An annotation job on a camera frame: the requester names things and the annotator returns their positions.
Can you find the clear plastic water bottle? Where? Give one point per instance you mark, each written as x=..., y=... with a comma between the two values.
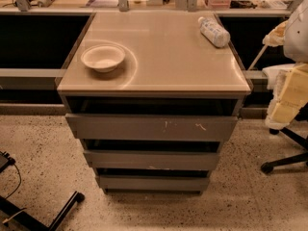
x=213, y=32

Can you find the grey drawer cabinet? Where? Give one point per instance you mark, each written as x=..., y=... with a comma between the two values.
x=170, y=69

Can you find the grey top drawer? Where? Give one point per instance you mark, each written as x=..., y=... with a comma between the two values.
x=151, y=127

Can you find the black metal stand base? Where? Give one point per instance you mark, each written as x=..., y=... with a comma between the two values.
x=40, y=220

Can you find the white paper bowl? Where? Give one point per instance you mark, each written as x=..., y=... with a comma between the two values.
x=103, y=58

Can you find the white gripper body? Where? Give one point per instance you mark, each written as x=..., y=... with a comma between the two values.
x=296, y=38

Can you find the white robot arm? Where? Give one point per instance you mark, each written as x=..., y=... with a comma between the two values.
x=295, y=47

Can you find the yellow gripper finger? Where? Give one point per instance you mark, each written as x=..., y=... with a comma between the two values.
x=295, y=90
x=284, y=112

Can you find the grey middle drawer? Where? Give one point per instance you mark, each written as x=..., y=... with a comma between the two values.
x=151, y=160

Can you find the grey bottom drawer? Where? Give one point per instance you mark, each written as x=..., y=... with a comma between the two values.
x=152, y=184

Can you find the grey drawer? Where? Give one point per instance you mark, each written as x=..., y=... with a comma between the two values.
x=151, y=160
x=151, y=127
x=152, y=184

